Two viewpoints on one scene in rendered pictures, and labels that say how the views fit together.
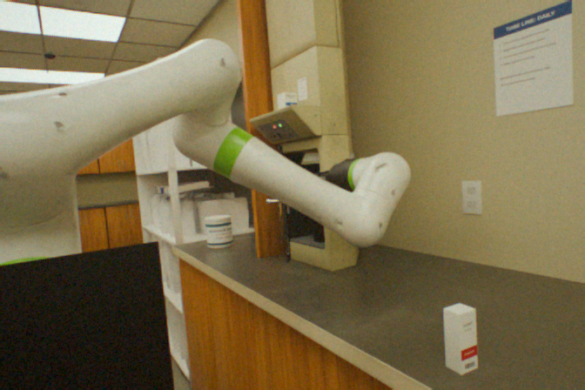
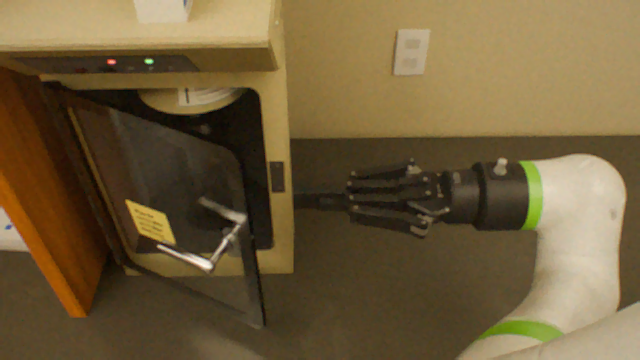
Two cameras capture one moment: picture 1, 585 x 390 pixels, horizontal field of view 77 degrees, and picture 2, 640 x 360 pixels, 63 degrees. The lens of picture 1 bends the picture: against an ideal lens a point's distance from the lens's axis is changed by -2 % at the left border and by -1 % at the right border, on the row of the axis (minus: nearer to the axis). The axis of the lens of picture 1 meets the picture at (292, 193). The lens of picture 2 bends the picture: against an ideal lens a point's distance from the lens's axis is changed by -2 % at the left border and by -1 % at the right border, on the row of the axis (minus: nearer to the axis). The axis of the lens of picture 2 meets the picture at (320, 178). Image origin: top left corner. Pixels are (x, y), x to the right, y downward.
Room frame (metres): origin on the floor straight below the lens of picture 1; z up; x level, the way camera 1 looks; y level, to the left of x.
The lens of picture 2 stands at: (0.93, 0.37, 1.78)
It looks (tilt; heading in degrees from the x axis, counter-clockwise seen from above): 45 degrees down; 300
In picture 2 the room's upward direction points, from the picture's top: straight up
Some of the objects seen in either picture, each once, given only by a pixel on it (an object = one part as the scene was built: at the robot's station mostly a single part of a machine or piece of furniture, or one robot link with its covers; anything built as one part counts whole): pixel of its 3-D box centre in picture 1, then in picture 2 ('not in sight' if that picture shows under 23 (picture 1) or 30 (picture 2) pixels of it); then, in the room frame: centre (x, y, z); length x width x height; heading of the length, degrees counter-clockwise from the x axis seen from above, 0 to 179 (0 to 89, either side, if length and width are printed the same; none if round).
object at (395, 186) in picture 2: not in sight; (385, 189); (1.10, -0.10, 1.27); 0.11 x 0.01 x 0.04; 29
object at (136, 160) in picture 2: (281, 200); (167, 220); (1.38, 0.04, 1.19); 0.30 x 0.01 x 0.40; 4
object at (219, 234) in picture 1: (218, 231); not in sight; (1.88, 0.38, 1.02); 0.13 x 0.13 x 0.15
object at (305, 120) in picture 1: (282, 126); (137, 52); (1.38, 0.02, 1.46); 0.32 x 0.11 x 0.10; 32
